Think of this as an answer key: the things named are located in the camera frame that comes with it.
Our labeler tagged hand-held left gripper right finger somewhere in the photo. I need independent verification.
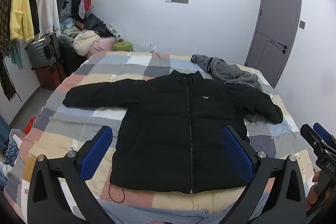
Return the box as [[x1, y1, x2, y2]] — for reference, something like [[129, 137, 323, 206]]
[[221, 126, 307, 224]]

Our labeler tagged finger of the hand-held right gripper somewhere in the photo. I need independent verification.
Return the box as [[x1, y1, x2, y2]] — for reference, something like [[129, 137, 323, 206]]
[[300, 123, 336, 161], [313, 122, 336, 147]]

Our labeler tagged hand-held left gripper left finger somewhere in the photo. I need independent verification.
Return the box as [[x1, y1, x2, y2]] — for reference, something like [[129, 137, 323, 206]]
[[26, 126, 113, 224]]

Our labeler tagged black puffer jacket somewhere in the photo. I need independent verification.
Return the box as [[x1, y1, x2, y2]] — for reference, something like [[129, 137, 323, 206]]
[[62, 70, 284, 203]]

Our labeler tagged light blue clothes pile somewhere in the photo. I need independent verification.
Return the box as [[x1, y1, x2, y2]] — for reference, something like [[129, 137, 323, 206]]
[[60, 18, 84, 38]]

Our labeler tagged person's right hand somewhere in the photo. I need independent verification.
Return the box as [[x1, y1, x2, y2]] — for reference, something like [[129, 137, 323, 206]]
[[307, 170, 322, 212]]

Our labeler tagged bed with patchwork quilt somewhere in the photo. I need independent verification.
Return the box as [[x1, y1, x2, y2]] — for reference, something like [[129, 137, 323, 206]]
[[4, 51, 315, 215]]

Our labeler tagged red cloth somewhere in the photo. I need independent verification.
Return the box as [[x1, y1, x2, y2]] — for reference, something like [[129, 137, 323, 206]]
[[23, 117, 36, 135]]

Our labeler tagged blue flower printed bag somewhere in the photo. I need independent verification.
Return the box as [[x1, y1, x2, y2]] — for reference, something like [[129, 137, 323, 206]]
[[5, 135, 25, 168]]

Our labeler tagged grey fleece garment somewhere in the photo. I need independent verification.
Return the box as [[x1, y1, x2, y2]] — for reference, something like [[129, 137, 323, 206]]
[[191, 54, 265, 123]]

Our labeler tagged red-brown suitcase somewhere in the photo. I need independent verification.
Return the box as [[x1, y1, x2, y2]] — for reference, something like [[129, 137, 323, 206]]
[[33, 63, 66, 90]]

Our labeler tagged blue cloth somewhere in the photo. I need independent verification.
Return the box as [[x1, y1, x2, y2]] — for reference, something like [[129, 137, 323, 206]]
[[0, 114, 12, 154]]

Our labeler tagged pink cloth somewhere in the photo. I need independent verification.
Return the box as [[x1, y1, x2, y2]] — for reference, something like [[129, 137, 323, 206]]
[[89, 38, 117, 57]]

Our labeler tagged green box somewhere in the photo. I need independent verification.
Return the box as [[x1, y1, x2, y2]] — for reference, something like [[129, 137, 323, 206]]
[[114, 40, 134, 52]]

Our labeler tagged cream fleece garment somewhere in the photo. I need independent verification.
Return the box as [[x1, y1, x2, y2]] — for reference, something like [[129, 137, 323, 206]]
[[73, 30, 101, 56]]

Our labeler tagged grey door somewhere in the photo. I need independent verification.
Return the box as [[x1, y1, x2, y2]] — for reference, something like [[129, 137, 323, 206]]
[[244, 0, 302, 89]]

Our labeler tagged grey suitcase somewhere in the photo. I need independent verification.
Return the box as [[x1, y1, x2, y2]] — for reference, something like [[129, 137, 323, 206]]
[[25, 34, 62, 70]]

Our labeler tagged teal hanging cloth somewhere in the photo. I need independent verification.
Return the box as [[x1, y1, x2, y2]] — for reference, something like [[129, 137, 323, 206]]
[[10, 40, 25, 73]]

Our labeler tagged black jacket pile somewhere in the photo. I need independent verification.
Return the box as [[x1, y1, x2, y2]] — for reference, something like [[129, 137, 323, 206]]
[[84, 13, 111, 37]]

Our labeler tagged brown patterned scarf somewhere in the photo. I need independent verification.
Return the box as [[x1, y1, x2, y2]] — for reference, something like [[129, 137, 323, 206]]
[[0, 0, 23, 102]]

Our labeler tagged white hoodie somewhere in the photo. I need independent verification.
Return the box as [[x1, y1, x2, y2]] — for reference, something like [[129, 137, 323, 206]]
[[37, 0, 61, 38]]

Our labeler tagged black hanging garment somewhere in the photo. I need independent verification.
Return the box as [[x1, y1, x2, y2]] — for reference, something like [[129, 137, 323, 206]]
[[26, 0, 40, 35]]

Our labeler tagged yellow fleece jacket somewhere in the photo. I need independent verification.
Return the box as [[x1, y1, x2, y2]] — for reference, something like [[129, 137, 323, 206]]
[[10, 0, 35, 43]]

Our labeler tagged black door handle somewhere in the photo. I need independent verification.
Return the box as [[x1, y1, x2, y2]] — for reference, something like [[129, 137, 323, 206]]
[[270, 40, 287, 53]]

